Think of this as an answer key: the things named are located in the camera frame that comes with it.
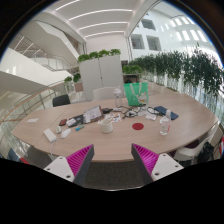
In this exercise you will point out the clear water bottle red label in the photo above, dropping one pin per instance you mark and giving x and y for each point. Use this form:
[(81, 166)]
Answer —
[(165, 125)]

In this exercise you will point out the white cabinet topped with plants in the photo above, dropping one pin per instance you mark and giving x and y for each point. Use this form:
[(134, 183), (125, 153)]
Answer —
[(100, 76)]

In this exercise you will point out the row of green hedge plants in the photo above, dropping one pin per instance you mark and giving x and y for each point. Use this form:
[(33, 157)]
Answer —
[(186, 66)]

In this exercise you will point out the white printed paper card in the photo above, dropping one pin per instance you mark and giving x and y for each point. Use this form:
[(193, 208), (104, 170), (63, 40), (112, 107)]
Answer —
[(150, 117)]

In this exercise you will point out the white grid-pattern mug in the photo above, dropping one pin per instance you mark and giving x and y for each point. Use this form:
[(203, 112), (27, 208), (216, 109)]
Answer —
[(106, 126)]

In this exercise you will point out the potted green plant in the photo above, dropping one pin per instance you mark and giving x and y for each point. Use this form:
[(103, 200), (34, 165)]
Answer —
[(76, 78)]

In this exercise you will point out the white power strip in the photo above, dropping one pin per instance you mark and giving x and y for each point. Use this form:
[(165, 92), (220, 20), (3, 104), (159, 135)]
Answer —
[(50, 135)]

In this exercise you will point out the clear tumbler with white lid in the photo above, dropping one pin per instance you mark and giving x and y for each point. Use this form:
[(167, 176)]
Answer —
[(118, 98)]

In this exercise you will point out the ceiling strip lights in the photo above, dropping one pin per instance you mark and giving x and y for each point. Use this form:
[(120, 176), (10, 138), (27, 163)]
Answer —
[(100, 25)]

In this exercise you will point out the white swivel chair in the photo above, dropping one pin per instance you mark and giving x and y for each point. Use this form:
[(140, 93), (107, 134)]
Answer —
[(188, 151)]

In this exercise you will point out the small teal packet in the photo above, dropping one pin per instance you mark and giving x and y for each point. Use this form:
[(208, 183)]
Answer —
[(79, 127)]

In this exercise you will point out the open paper booklet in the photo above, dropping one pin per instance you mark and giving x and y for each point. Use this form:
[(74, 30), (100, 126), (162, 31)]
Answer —
[(92, 114)]

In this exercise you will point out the flat round red coaster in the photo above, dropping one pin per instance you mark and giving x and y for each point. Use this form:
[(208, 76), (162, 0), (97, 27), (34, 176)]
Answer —
[(138, 126)]

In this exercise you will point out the black chair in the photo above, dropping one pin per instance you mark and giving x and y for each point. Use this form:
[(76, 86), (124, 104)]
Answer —
[(61, 100)]

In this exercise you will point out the small white paper note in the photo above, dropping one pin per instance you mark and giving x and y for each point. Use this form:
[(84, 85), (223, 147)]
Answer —
[(32, 120)]

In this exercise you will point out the small red black wallet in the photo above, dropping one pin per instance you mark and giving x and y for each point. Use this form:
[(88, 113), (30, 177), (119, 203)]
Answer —
[(62, 122)]

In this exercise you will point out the black power adapter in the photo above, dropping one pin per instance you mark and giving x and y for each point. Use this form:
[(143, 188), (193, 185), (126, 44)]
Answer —
[(107, 110)]

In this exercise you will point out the colourful sticker sheet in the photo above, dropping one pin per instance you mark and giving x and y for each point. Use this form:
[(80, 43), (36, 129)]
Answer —
[(114, 117)]

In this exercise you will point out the green tote bag cat print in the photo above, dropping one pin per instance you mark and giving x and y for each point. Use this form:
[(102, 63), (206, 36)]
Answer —
[(135, 95)]

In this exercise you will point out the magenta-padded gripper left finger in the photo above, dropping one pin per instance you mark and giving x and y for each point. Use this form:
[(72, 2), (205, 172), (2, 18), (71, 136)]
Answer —
[(79, 160)]

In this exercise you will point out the black tablet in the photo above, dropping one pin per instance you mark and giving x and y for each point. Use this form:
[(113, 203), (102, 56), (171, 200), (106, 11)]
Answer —
[(79, 119)]

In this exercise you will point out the small white card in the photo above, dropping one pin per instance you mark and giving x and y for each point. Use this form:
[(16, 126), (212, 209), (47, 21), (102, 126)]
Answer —
[(71, 122)]

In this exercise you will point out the white computer mouse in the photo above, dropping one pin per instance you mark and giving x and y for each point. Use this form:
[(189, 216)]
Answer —
[(65, 133)]

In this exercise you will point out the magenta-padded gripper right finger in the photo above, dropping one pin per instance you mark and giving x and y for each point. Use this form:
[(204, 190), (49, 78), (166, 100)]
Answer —
[(146, 160)]

